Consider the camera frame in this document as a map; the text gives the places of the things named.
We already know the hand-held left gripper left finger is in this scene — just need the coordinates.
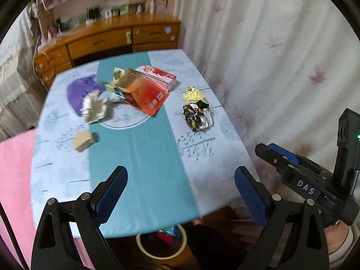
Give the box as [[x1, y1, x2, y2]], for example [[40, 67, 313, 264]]
[[31, 165, 129, 270]]

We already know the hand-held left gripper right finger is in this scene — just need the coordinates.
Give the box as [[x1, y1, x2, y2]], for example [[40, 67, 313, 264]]
[[234, 166, 329, 270]]

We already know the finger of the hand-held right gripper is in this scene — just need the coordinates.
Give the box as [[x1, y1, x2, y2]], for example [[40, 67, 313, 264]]
[[268, 143, 300, 164], [254, 143, 300, 175]]

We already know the small beige cardboard box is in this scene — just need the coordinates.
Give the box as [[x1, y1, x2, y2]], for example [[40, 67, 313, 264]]
[[73, 131, 97, 153]]

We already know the blue bin with yellow rim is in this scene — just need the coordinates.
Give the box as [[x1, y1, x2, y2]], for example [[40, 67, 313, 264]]
[[136, 223, 187, 259]]

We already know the strawberry milk carton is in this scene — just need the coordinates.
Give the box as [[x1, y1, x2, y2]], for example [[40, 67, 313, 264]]
[[135, 65, 178, 92]]

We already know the person's right forearm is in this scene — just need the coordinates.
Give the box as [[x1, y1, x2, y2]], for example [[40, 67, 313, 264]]
[[323, 219, 355, 263]]

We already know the leaf print teal tablecloth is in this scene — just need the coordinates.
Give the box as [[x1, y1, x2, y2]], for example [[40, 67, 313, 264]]
[[29, 49, 252, 238]]

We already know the red folded packet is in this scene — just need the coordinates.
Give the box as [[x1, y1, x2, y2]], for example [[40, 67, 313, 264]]
[[157, 232, 176, 244]]

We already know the black gold crumpled wrapper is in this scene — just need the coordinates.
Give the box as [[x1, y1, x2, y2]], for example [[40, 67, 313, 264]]
[[183, 100, 214, 132]]

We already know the crumpled white paper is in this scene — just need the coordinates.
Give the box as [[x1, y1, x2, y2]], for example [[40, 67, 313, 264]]
[[81, 90, 114, 124]]

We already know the yellow crumpled wrapper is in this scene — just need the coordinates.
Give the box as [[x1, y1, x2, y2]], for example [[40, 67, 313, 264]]
[[183, 87, 207, 103]]

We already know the orange foil pouch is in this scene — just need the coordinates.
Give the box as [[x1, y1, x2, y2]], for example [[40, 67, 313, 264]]
[[117, 69, 171, 116]]

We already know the white leaf print curtain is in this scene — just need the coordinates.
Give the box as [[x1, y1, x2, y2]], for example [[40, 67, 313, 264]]
[[169, 0, 360, 203]]

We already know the purple plastic pouch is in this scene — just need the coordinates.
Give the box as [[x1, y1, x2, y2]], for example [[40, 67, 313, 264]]
[[67, 75, 104, 116]]

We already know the yellow green small carton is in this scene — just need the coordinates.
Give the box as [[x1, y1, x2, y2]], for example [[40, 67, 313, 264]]
[[105, 67, 127, 96]]

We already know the cream lace cover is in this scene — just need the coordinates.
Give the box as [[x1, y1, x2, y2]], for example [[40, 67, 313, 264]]
[[0, 6, 43, 138]]

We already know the wooden desk with hutch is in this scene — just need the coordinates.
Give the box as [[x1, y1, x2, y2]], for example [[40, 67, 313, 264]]
[[34, 0, 182, 82]]

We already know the black photo frame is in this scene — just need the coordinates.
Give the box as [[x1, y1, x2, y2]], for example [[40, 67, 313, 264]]
[[87, 6, 101, 21]]

